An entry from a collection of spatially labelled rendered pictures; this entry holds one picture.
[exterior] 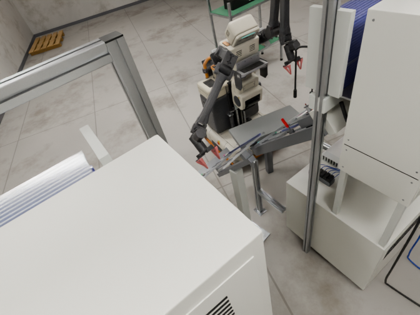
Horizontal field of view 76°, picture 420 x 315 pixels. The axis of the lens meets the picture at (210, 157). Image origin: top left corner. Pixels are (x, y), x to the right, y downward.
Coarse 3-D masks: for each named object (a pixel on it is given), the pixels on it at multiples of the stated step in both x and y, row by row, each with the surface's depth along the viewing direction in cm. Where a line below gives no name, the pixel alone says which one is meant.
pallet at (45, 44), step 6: (42, 36) 774; (48, 36) 762; (54, 36) 748; (60, 36) 737; (36, 42) 740; (42, 42) 732; (48, 42) 723; (54, 42) 739; (60, 42) 708; (36, 48) 701; (42, 48) 690; (48, 48) 702; (54, 48) 706
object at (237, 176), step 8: (240, 168) 167; (232, 176) 169; (240, 176) 168; (232, 184) 177; (240, 184) 173; (240, 192) 177; (240, 200) 183; (240, 208) 192; (248, 208) 195; (248, 216) 201; (256, 224) 229; (264, 232) 222; (264, 240) 218
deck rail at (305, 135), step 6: (294, 132) 145; (300, 132) 139; (306, 132) 135; (324, 132) 126; (282, 138) 154; (288, 138) 150; (294, 138) 146; (300, 138) 142; (306, 138) 138; (264, 144) 175; (270, 144) 169; (276, 144) 163; (282, 144) 158; (288, 144) 153; (294, 144) 149; (252, 150) 192; (258, 150) 186; (264, 150) 179; (270, 150) 173
